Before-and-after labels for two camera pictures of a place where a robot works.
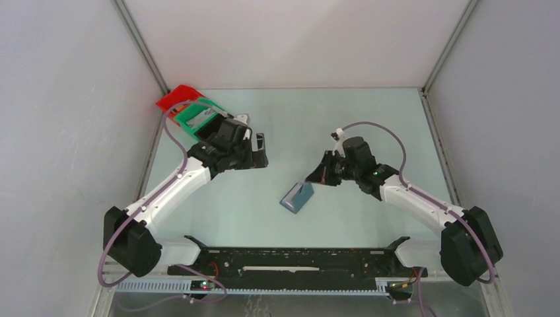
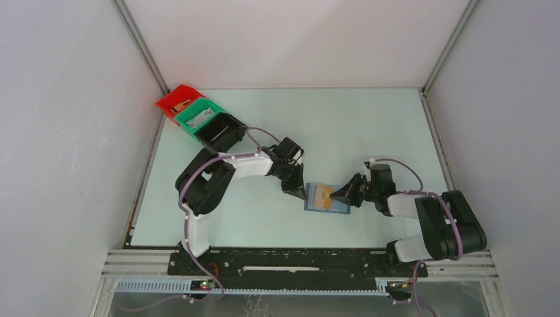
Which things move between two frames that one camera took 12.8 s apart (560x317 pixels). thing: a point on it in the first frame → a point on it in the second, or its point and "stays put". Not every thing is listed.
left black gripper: [256, 159] → [296, 187]
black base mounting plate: [316, 263] stays put
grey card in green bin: [204, 115] stays put
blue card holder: [297, 197] → [318, 198]
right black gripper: [323, 174] → [348, 192]
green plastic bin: [191, 115] stays put
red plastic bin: [180, 94] stays put
